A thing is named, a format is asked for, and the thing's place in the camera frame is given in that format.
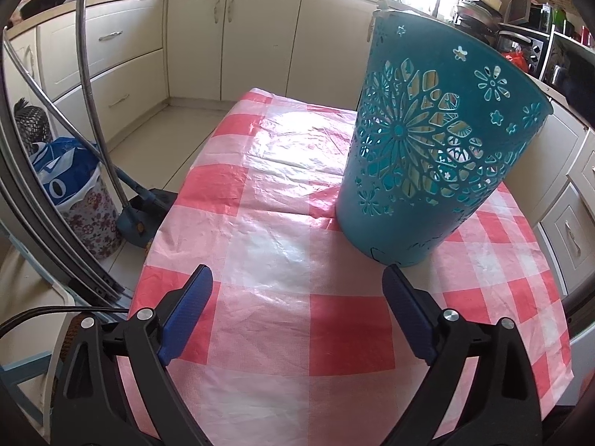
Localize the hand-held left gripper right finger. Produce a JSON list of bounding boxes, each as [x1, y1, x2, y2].
[[382, 264, 544, 446]]

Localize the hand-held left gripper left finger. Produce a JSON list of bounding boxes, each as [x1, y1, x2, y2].
[[50, 264, 215, 446]]

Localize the teal perforated plastic basket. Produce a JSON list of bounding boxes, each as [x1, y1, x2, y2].
[[335, 0, 555, 268]]

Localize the red white checkered tablecloth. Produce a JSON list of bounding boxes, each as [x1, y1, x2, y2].
[[116, 87, 573, 446]]

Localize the floral trash bin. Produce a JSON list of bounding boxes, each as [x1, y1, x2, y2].
[[58, 167, 123, 260]]

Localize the black mesh item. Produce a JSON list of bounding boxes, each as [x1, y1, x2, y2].
[[13, 97, 52, 155]]

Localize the curved metal tube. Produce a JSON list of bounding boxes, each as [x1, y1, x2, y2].
[[75, 0, 131, 214]]

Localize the red plastic bag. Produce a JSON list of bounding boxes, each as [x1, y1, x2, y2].
[[502, 51, 531, 73]]

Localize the cream kitchen base cabinets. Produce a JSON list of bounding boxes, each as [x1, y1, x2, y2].
[[4, 0, 595, 293]]

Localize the silver toaster oven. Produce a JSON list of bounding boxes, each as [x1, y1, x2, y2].
[[496, 28, 552, 80]]

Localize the black appliance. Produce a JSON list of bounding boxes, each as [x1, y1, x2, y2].
[[551, 32, 595, 131]]

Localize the stack of metal pots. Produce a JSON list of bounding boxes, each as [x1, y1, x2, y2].
[[453, 0, 504, 28]]

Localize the black cable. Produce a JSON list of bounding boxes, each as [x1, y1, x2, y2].
[[0, 305, 132, 336]]

